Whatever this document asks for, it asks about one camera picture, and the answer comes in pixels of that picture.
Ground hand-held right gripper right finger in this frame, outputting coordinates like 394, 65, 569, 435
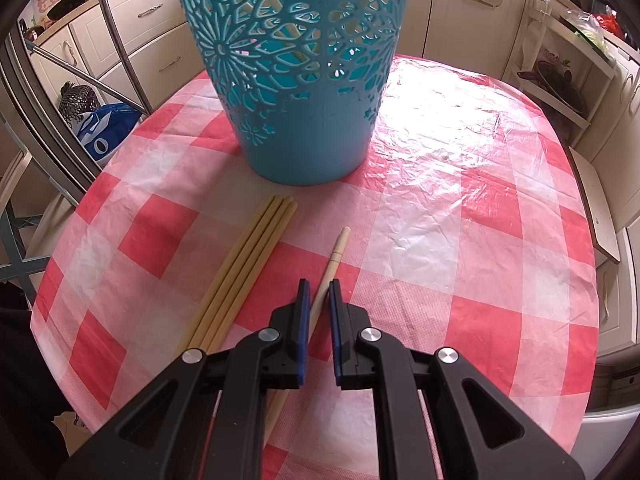
327, 280, 587, 480

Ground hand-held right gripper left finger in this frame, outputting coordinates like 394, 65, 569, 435
56, 277, 314, 480

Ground teal openwork plastic basket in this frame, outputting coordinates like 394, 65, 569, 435
167, 0, 419, 187

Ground red checkered plastic tablecloth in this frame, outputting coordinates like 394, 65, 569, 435
29, 54, 602, 480

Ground blue printed bag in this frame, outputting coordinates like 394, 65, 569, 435
74, 101, 144, 164

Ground white step stool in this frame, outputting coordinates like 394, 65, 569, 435
566, 144, 624, 267

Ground white refrigerator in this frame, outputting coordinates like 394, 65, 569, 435
574, 404, 637, 480

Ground blue and wood folding shelf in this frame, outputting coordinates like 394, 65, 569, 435
0, 149, 53, 283

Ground cream base cabinets with drawers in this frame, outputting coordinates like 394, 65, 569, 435
589, 49, 640, 357

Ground black mesh bag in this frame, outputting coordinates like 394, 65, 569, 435
59, 81, 102, 122

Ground black wok in cart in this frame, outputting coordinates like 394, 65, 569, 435
516, 59, 587, 117

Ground cream base cabinets under sink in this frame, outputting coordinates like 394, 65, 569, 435
397, 0, 551, 82

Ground white trolley cart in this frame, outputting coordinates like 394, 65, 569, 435
514, 0, 619, 147

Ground cream base cabinets with stove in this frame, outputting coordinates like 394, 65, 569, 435
19, 0, 202, 117

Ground bagged cabbage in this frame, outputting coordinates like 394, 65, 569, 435
559, 6, 614, 57

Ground red plastic bag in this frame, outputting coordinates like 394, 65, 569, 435
594, 11, 627, 39

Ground metal sliding door frame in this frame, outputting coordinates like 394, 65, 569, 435
0, 24, 98, 203

